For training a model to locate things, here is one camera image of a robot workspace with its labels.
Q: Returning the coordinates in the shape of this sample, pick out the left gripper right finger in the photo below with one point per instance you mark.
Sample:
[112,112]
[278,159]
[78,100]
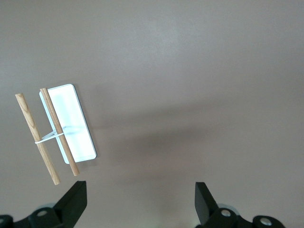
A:
[206,206]

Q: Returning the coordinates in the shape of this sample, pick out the white rack with wooden bars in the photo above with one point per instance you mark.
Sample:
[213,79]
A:
[71,118]

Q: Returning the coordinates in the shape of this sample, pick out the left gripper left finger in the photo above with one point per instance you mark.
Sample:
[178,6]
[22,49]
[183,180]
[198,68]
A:
[71,204]

